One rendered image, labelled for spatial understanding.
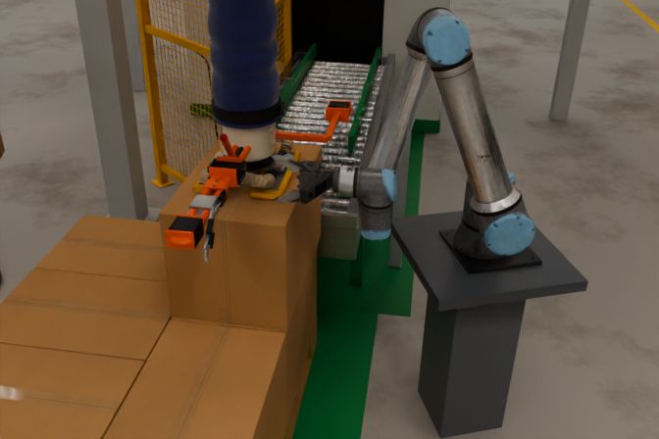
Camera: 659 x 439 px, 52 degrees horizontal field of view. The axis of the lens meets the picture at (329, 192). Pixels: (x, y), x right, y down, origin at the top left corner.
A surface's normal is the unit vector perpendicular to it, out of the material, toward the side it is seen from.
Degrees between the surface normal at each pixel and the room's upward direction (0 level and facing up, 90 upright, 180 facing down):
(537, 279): 0
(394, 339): 0
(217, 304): 90
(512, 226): 93
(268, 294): 90
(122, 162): 90
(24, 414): 0
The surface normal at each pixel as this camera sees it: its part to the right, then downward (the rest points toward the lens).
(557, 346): 0.01, -0.88
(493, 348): 0.22, 0.47
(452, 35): 0.00, 0.33
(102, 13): -0.15, 0.47
